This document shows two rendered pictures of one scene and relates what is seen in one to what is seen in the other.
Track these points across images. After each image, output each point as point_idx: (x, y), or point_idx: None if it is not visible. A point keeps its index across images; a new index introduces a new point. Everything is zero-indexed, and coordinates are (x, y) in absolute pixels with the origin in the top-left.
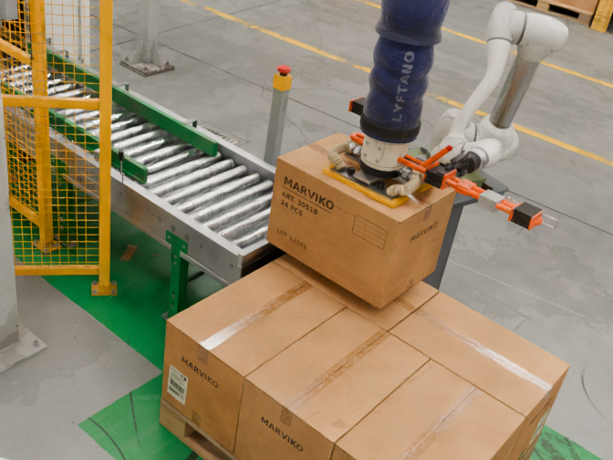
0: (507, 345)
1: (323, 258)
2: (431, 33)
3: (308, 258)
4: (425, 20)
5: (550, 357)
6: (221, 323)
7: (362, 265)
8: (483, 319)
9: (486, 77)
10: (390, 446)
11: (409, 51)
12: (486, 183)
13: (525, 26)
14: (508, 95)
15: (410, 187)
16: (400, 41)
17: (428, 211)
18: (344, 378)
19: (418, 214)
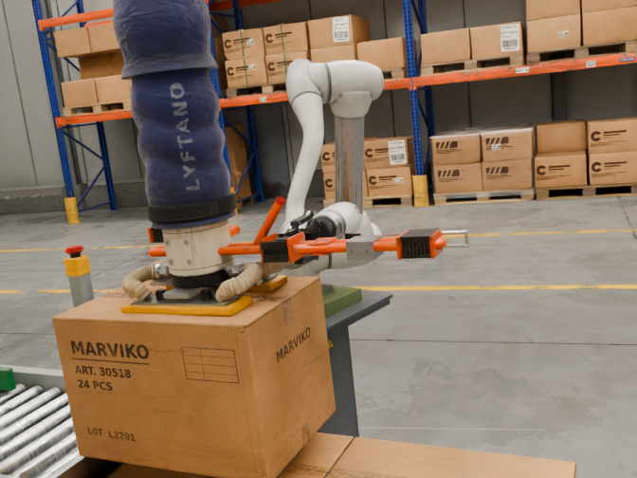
0: (477, 469)
1: (163, 443)
2: (195, 50)
3: (143, 453)
4: (179, 30)
5: (543, 462)
6: None
7: (219, 424)
8: (427, 450)
9: (305, 138)
10: None
11: (173, 83)
12: (364, 297)
13: (330, 73)
14: (345, 172)
15: (245, 277)
16: (154, 69)
17: (287, 308)
18: None
19: (272, 312)
